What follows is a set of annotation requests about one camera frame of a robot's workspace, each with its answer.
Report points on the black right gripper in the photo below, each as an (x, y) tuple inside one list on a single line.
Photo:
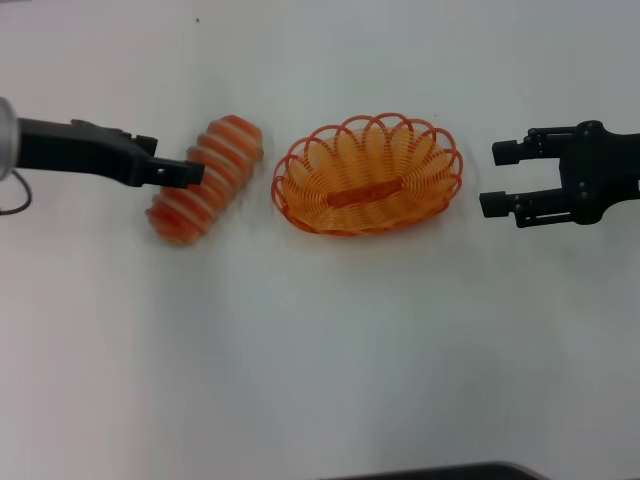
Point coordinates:
[(600, 170)]

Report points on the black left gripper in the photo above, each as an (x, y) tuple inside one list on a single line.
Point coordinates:
[(85, 150)]

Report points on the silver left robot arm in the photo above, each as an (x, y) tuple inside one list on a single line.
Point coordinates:
[(7, 137)]

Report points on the orange white striped toy bread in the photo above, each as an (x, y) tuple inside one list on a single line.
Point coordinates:
[(210, 180)]

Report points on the orange woven plastic basket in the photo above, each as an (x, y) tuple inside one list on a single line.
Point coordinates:
[(365, 192)]

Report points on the dark robot torso edge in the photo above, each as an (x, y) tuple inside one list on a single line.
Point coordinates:
[(440, 472)]

